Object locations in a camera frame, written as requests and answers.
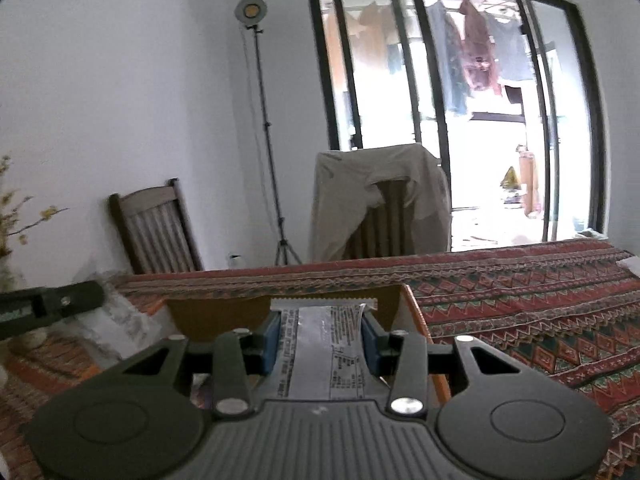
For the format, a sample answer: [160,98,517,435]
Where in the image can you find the orange cardboard box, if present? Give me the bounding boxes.
[120,283,453,408]

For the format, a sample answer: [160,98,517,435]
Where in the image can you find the wooden plank outside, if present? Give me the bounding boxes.
[517,145,543,217]

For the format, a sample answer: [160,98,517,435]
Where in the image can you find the yellow flower branches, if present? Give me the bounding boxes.
[0,155,68,261]

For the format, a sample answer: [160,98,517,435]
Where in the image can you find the hanging blue shirt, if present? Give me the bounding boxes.
[425,0,473,116]

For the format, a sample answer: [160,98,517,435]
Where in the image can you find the patterned red tablecloth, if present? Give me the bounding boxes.
[0,239,640,480]

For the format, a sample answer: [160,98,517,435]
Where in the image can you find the dark wooden slatted chair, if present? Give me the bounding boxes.
[109,177,205,276]

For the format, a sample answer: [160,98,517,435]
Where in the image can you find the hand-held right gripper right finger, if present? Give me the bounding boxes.
[361,310,521,418]

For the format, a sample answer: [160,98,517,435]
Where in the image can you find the black sliding door frame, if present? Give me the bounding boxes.
[306,0,608,253]

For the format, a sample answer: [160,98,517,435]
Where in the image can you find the hanging maroon shirt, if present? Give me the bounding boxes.
[457,0,503,96]

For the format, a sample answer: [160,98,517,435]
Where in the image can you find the hanging tan garment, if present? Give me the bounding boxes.
[356,2,387,53]

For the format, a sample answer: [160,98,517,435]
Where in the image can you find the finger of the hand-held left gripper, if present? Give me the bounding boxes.
[0,280,105,341]

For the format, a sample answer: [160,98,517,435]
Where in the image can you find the round lamp on tripod stand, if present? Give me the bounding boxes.
[235,0,303,266]

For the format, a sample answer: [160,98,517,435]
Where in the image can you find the silver snack packet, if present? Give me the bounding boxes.
[270,296,381,402]

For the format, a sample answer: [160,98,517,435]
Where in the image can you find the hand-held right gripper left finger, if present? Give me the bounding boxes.
[122,310,281,420]

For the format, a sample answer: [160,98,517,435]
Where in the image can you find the beige jacket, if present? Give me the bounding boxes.
[310,144,453,261]

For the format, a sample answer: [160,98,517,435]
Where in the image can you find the wooden chair under jacket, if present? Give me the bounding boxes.
[345,180,416,261]

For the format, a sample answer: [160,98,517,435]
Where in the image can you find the hanging grey t-shirt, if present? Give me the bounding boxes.
[485,10,536,81]

